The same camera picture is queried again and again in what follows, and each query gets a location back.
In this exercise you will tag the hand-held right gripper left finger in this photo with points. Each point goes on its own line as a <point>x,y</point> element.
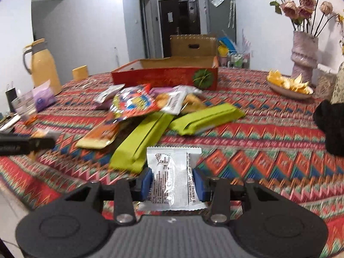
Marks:
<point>146,184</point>

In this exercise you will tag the plate of orange peels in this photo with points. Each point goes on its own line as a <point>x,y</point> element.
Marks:
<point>289,84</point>

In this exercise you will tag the orange snack packet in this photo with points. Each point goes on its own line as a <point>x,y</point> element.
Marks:
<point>99,135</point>

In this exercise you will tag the pink ribbed vase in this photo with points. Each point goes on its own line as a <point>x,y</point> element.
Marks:
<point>303,56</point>

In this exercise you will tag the red yellow snack bag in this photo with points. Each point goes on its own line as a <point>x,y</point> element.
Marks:
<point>131,103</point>

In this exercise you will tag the patterned red tablecloth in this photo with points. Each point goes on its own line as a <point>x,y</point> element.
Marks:
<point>255,150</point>

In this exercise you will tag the cluttered storage rack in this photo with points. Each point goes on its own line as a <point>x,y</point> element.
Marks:
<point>231,51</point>

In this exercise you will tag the dark entrance door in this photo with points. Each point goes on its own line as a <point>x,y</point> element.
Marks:
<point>182,24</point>

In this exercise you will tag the yellow thermos jug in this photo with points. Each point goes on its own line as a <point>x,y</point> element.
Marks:
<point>44,70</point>

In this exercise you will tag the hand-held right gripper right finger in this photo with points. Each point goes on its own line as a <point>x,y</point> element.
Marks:
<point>200,185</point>

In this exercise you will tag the grey refrigerator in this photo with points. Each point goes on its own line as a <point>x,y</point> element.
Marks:
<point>220,21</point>

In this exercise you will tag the black cloth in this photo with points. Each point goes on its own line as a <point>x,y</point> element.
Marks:
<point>332,123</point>

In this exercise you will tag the clear pastry packet white label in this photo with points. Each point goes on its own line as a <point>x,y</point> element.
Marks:
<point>172,100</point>

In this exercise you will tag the clear plastic cup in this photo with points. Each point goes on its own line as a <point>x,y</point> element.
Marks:
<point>24,106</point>

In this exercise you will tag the dried pink flowers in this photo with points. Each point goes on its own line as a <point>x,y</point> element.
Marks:
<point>294,8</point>

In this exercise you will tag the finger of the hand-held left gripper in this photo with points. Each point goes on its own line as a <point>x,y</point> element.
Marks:
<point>43,143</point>

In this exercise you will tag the clear plastic bag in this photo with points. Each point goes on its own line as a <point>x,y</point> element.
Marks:
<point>216,0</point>

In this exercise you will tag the long green snack packet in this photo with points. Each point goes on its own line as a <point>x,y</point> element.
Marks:
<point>139,142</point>

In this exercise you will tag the purple tissue pack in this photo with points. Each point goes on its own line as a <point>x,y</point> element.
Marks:
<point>44,96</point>

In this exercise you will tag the brown cardboard box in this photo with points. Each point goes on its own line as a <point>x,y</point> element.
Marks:
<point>193,45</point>

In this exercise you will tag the white notebook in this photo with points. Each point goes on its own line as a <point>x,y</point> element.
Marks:
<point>9,123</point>

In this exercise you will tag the yellow cup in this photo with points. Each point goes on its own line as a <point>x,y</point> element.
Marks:
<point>80,73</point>

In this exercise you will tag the silver snack packet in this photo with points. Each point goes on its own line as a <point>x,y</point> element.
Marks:
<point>172,174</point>

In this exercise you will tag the red cardboard box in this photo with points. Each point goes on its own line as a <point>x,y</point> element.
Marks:
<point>164,78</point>

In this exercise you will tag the white purple snack packet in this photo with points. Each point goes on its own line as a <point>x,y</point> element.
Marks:
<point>108,94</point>

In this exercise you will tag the short green snack packet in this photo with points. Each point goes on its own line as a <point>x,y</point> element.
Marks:
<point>204,119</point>

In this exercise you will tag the small black paper bag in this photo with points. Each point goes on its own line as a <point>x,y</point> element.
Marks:
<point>10,98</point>

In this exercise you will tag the small clear wrapped snack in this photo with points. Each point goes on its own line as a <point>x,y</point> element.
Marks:
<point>44,133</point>

